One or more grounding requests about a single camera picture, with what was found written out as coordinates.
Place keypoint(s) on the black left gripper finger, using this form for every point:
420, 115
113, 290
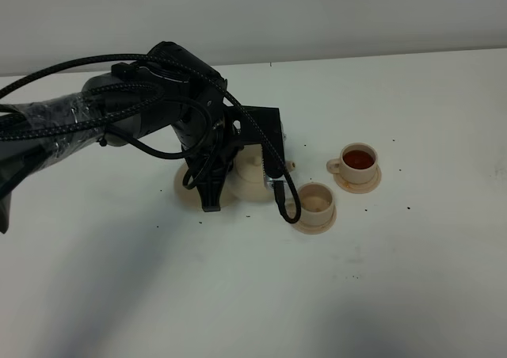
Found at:
210, 187

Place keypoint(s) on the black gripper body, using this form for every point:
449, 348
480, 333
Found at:
216, 149

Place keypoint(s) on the beige ceramic teapot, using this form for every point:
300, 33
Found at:
246, 181

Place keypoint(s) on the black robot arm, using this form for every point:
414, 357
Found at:
167, 103

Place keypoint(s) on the near beige cup saucer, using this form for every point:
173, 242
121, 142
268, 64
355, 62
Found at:
313, 227

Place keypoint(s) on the beige cup saucer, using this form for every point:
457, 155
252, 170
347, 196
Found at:
356, 187
313, 227

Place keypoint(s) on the near beige teacup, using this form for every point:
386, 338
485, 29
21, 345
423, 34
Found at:
317, 205

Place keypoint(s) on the beige teacup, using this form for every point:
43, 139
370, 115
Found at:
357, 164
317, 205

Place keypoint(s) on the far beige cup saucer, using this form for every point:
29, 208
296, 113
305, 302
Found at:
356, 187

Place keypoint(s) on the far beige teacup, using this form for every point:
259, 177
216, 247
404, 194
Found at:
357, 164

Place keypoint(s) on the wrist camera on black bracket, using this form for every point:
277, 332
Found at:
261, 126

